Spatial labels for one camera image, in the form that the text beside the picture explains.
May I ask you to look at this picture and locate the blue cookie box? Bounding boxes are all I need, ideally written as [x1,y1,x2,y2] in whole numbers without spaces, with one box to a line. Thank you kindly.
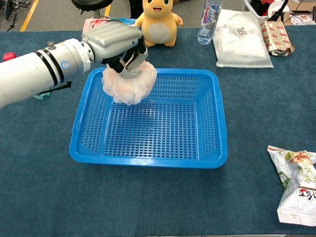
[82,17,138,31]

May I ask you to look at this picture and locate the red cap water bottle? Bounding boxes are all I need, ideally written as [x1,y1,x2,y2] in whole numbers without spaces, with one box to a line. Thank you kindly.
[2,52,51,101]

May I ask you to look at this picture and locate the black tripod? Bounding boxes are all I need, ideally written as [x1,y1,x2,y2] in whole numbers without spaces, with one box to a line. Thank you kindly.
[268,0,291,22]

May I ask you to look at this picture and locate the white frosted zip bag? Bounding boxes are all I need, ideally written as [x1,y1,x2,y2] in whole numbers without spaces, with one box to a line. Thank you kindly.
[212,8,274,69]

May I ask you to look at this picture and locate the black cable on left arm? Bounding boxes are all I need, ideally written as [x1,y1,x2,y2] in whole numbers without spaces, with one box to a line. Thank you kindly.
[37,80,73,96]

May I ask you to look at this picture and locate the white mesh bath sponge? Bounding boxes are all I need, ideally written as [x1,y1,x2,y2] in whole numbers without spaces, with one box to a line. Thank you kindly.
[102,61,158,106]

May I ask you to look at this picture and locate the white plastic crate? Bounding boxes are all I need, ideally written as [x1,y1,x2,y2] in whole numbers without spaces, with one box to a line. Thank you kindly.
[243,0,272,19]

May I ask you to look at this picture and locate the blue perforated plastic basket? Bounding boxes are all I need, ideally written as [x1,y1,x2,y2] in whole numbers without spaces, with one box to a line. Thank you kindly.
[69,67,228,169]

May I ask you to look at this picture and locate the yellow plush toy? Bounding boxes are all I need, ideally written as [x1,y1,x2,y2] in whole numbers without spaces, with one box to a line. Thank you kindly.
[134,0,184,48]

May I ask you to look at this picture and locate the gold red snack package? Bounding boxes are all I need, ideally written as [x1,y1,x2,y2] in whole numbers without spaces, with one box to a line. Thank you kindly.
[259,20,296,57]

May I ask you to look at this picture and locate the white green snack bag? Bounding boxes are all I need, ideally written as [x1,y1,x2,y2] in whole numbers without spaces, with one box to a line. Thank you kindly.
[267,145,316,227]

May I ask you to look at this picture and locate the black trousers of person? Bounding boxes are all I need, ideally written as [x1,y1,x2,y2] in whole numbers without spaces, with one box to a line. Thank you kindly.
[128,0,144,19]

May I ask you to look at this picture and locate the clear bottle purple label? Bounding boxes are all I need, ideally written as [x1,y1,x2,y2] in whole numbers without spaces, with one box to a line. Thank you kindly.
[197,0,224,45]

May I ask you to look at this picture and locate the teal table cloth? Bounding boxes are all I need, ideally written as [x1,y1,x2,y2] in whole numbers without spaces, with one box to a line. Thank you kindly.
[0,24,316,237]

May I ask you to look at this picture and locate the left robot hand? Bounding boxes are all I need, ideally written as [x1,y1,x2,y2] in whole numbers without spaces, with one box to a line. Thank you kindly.
[80,20,149,79]

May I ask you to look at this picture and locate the black stool seat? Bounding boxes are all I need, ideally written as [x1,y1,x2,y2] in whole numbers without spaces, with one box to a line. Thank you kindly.
[71,0,114,15]

